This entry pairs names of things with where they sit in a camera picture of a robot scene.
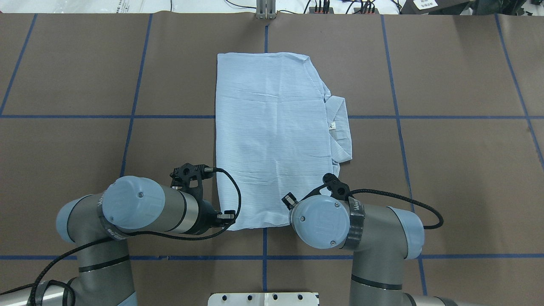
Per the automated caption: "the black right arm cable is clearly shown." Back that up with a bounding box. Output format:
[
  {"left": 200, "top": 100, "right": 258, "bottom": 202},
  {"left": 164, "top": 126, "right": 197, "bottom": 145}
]
[{"left": 348, "top": 189, "right": 445, "bottom": 230}]

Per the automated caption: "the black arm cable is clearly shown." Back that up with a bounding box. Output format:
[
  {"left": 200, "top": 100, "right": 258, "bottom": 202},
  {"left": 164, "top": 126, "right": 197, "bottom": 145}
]
[
  {"left": 0, "top": 168, "right": 242, "bottom": 306},
  {"left": 348, "top": 189, "right": 445, "bottom": 230}
]

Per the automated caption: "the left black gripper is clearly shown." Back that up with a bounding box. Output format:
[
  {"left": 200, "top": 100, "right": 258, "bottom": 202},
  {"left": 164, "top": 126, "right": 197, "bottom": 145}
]
[{"left": 170, "top": 163, "right": 237, "bottom": 235}]

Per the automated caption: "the aluminium frame post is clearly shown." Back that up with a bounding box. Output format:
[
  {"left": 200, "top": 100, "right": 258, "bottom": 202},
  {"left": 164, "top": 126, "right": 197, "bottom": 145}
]
[{"left": 256, "top": 0, "right": 277, "bottom": 20}]

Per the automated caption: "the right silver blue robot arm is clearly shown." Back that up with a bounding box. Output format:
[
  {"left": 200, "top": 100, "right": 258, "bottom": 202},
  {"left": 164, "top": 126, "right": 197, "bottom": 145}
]
[{"left": 279, "top": 174, "right": 543, "bottom": 306}]

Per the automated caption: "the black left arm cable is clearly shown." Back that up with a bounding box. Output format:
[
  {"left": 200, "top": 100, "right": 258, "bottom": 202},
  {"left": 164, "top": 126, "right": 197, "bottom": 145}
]
[{"left": 0, "top": 168, "right": 242, "bottom": 306}]

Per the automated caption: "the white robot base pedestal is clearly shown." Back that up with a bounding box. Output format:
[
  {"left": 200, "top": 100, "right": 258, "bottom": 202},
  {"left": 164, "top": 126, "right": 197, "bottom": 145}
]
[{"left": 207, "top": 292, "right": 320, "bottom": 306}]

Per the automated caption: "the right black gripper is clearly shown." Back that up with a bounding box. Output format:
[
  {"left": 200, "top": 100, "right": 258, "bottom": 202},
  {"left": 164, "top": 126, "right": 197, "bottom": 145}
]
[{"left": 282, "top": 173, "right": 350, "bottom": 210}]

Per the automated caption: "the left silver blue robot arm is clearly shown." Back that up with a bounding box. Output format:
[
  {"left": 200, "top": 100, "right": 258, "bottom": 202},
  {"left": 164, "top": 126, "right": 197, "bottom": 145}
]
[{"left": 26, "top": 163, "right": 241, "bottom": 306}]

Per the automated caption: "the light blue button-up shirt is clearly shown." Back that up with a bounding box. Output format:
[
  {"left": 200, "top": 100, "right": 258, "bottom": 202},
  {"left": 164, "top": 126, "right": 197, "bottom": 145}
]
[{"left": 215, "top": 52, "right": 352, "bottom": 231}]

